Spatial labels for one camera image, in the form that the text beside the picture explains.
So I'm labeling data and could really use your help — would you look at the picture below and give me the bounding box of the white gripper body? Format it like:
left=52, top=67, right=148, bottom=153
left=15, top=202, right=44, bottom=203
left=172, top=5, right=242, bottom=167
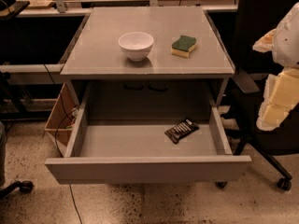
left=272, top=3, right=299, bottom=67

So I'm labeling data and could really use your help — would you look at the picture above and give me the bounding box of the black chair base left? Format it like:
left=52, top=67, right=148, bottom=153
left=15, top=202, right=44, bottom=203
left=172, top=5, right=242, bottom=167
left=0, top=181, right=34, bottom=199

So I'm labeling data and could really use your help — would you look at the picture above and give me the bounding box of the brown cardboard box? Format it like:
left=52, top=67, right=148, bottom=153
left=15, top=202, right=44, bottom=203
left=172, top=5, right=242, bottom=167
left=45, top=84, right=77, bottom=156

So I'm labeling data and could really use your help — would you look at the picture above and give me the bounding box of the grey side desk rail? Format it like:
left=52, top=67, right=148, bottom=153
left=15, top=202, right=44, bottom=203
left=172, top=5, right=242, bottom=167
left=0, top=64, right=64, bottom=85

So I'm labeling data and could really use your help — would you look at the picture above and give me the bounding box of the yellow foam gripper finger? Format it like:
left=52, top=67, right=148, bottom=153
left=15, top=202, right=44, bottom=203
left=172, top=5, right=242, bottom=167
left=252, top=29, right=276, bottom=53
left=256, top=68, right=299, bottom=131

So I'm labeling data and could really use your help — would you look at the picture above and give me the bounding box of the white ceramic bowl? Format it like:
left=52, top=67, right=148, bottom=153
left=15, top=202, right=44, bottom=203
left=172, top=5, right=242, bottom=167
left=119, top=32, right=154, bottom=62

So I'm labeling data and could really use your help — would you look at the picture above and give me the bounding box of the black rxbar chocolate wrapper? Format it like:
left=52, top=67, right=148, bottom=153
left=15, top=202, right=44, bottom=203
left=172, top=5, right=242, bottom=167
left=164, top=119, right=199, bottom=144

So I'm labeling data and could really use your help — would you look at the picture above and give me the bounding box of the black office chair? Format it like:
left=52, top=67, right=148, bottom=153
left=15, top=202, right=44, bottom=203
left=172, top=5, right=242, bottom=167
left=215, top=0, right=299, bottom=192

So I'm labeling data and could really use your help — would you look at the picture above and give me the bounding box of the black cable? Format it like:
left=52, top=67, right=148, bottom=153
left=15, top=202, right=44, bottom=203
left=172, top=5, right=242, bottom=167
left=43, top=63, right=83, bottom=224

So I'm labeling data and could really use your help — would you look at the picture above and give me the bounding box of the grey cabinet counter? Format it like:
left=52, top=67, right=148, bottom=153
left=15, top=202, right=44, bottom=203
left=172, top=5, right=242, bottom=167
left=61, top=7, right=235, bottom=99

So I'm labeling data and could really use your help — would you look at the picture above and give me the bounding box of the green yellow sponge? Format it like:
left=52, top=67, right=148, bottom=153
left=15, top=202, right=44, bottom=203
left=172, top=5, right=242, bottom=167
left=171, top=35, right=197, bottom=58

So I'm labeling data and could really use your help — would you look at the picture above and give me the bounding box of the grey open drawer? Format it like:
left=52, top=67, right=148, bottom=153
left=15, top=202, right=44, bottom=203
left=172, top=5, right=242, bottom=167
left=46, top=80, right=251, bottom=184

